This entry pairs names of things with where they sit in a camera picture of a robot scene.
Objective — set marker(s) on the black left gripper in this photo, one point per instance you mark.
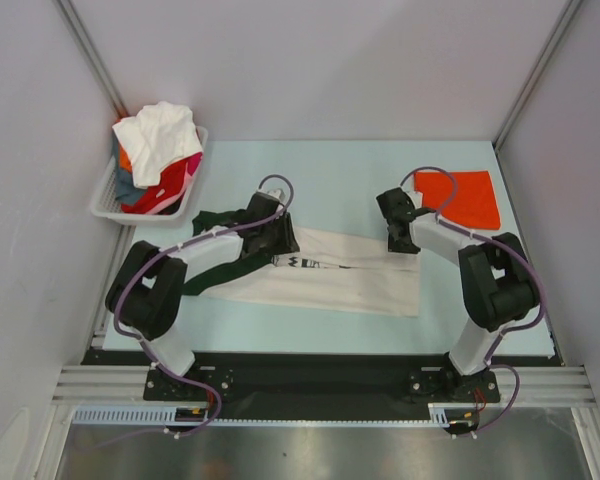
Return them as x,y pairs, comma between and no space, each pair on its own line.
288,243

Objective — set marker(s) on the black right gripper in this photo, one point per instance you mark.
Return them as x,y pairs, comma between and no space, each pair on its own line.
400,240

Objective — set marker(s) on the cream and green t shirt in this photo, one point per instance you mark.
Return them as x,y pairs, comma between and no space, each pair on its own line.
333,271

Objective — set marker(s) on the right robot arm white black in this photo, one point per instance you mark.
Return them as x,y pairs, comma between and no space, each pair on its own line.
497,283

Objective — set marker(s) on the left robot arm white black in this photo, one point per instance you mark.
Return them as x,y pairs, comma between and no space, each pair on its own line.
146,293

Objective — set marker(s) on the folded orange t shirt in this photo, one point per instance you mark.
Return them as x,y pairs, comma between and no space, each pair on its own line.
474,204

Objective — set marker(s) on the pink garment in basket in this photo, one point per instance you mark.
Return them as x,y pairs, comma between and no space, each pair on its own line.
192,164

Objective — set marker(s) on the red t shirt in basket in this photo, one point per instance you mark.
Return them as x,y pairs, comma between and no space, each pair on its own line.
172,184

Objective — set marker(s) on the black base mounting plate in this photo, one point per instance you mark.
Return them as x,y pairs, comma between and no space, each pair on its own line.
312,387

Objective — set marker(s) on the white t shirt in basket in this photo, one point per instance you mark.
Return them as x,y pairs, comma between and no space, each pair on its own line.
156,137

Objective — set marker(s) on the grey blue garment in basket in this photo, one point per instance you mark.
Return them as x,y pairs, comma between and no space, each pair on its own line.
125,191

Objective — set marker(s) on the orange garment in basket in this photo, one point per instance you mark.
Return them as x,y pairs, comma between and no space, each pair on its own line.
124,161

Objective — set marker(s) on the white plastic laundry basket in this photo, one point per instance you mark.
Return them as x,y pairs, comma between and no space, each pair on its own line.
104,204

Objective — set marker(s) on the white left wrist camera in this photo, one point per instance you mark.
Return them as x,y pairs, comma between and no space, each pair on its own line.
278,194

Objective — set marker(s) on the white slotted cable duct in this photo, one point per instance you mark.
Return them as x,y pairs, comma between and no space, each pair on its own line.
170,416

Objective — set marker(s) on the aluminium frame rail front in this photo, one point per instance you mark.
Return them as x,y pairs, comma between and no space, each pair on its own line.
540,387

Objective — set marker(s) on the right aluminium corner post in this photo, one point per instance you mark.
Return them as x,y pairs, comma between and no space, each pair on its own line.
555,39

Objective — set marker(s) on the aluminium corner post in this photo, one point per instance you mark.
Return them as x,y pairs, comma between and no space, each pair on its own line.
555,39
89,52

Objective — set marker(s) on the left aluminium corner post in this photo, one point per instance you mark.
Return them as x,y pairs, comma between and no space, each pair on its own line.
89,52

